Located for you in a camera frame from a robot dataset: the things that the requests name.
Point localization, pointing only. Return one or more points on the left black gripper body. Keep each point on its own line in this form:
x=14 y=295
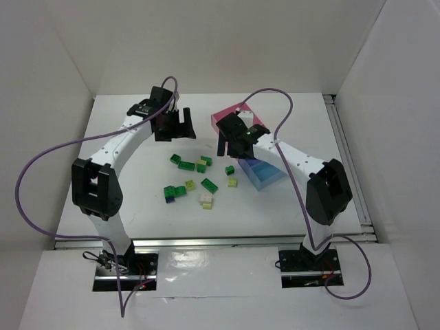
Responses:
x=175 y=131

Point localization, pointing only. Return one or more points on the green yellow lego cluster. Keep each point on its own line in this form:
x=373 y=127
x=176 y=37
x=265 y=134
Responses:
x=203 y=163

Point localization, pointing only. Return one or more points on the small green lego brick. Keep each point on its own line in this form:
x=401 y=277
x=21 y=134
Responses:
x=229 y=170

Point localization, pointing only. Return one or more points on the white beige lego brick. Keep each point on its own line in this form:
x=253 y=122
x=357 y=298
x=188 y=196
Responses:
x=205 y=198

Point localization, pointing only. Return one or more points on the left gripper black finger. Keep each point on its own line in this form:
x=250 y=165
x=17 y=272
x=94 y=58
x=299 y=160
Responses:
x=188 y=125
x=166 y=129

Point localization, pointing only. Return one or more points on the small green corner lego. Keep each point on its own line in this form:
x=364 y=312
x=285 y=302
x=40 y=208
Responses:
x=175 y=159

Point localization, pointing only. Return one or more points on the green and blue lego stack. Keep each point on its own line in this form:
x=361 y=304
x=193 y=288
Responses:
x=173 y=192

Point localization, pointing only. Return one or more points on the light yellow lego brick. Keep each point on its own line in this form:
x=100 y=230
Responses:
x=232 y=182

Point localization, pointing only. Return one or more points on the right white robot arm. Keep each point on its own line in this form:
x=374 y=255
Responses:
x=322 y=188

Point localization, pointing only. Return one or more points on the aluminium rail front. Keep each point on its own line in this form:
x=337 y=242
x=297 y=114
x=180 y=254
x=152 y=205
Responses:
x=187 y=243

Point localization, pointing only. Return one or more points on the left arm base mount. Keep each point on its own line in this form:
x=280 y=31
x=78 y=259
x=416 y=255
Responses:
x=142 y=271

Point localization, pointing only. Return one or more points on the pink and blue compartment tray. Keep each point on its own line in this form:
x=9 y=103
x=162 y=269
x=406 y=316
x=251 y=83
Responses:
x=260 y=174

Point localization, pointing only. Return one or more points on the aluminium rail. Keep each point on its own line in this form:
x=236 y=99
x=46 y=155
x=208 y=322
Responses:
x=187 y=243
x=343 y=147

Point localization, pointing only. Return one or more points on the green lego plate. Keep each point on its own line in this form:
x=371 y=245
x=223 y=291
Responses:
x=209 y=185

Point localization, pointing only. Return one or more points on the green long lego brick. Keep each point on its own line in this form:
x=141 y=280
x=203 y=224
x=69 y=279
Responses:
x=187 y=166

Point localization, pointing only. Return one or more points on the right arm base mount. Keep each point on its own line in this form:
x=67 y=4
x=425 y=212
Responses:
x=295 y=273

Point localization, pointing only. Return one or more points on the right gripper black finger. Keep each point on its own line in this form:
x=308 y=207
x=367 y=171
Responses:
x=234 y=149
x=221 y=146

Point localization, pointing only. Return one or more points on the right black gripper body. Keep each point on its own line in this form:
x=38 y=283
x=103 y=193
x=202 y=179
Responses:
x=230 y=141

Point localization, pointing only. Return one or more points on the aluminium rail right side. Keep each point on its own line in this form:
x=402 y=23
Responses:
x=343 y=147

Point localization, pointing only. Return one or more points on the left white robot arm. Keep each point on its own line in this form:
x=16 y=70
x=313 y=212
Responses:
x=95 y=186

